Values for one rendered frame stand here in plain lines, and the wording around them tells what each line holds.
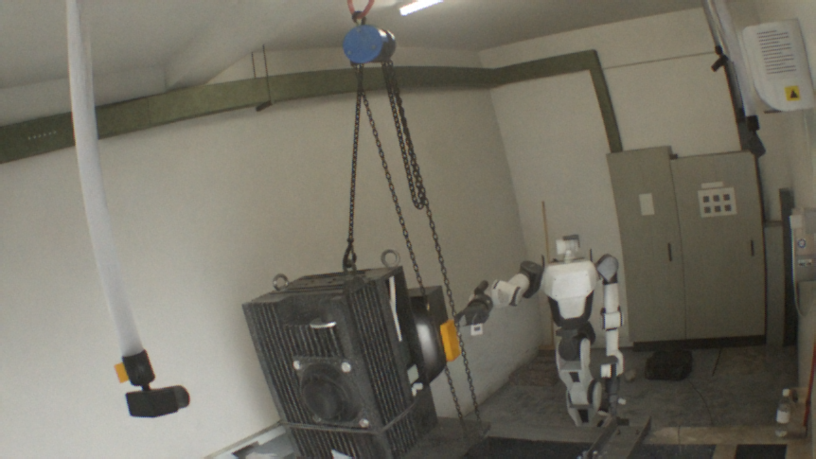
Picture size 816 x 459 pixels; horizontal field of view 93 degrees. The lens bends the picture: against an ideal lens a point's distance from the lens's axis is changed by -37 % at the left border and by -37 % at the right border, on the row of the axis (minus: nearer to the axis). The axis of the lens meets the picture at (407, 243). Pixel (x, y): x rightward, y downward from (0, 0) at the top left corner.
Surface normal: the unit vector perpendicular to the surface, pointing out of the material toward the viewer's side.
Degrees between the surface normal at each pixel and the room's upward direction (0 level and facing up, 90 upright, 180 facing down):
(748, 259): 90
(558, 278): 82
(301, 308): 90
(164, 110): 90
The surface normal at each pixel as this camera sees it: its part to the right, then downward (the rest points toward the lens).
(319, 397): -0.46, 0.22
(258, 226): 0.74, -0.07
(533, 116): -0.63, 0.25
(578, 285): -0.22, 0.05
